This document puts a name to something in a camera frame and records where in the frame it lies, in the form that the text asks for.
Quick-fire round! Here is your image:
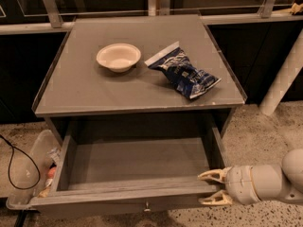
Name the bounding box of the grey drawer cabinet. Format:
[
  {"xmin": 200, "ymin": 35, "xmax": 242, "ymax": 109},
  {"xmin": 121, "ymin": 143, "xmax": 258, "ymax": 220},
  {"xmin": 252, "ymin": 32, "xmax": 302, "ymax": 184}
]
[{"xmin": 33, "ymin": 15, "xmax": 246, "ymax": 139}]

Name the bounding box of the blue chip bag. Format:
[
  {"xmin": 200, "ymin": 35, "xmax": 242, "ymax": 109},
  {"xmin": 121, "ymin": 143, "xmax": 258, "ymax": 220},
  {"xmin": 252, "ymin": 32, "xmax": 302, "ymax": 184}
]
[{"xmin": 145, "ymin": 42, "xmax": 221, "ymax": 99}]

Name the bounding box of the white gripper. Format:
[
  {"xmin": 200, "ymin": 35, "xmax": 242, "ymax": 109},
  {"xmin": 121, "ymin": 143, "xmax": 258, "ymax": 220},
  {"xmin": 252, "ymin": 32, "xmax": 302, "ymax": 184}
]
[{"xmin": 198, "ymin": 166, "xmax": 260, "ymax": 206}]

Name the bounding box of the red apple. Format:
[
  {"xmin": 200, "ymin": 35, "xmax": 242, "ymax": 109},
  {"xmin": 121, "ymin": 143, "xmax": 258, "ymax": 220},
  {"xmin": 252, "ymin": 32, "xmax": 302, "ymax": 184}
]
[{"xmin": 47, "ymin": 166, "xmax": 57, "ymax": 179}]

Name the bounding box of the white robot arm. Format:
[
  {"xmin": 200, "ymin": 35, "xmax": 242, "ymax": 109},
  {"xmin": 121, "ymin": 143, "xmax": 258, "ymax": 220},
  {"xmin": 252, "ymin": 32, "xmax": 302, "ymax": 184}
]
[{"xmin": 198, "ymin": 31, "xmax": 303, "ymax": 206}]

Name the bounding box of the metal railing frame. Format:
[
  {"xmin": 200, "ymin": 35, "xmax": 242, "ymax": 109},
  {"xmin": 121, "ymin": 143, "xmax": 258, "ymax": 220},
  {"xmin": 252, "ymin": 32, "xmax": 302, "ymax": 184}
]
[{"xmin": 0, "ymin": 0, "xmax": 303, "ymax": 35}]

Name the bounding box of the clear plastic bin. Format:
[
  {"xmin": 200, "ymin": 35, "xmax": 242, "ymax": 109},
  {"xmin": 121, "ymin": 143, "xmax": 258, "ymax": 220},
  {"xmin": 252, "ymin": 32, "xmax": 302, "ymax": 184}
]
[{"xmin": 7, "ymin": 130, "xmax": 61, "ymax": 210}]

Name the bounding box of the grey top drawer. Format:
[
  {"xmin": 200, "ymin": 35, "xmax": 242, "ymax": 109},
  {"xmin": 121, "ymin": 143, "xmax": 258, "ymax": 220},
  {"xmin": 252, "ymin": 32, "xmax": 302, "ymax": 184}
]
[{"xmin": 31, "ymin": 127, "xmax": 227, "ymax": 218}]

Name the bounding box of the white paper bowl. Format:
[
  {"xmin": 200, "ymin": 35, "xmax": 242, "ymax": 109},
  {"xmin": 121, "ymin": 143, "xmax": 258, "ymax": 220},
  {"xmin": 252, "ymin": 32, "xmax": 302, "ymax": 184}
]
[{"xmin": 96, "ymin": 44, "xmax": 141, "ymax": 73}]

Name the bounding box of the yellow snack in bin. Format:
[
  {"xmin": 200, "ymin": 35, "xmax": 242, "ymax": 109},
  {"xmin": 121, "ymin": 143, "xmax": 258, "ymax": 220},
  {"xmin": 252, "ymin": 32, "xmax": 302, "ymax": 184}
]
[{"xmin": 38, "ymin": 187, "xmax": 50, "ymax": 198}]

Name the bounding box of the white tube packet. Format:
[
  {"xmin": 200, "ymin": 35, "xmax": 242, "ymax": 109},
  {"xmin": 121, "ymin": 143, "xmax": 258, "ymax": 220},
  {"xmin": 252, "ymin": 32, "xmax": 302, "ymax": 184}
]
[{"xmin": 48, "ymin": 148, "xmax": 61, "ymax": 165}]

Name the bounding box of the black cable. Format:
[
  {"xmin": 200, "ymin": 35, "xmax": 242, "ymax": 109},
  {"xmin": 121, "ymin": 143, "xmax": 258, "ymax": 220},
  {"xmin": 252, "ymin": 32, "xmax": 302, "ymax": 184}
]
[{"xmin": 0, "ymin": 133, "xmax": 42, "ymax": 190}]

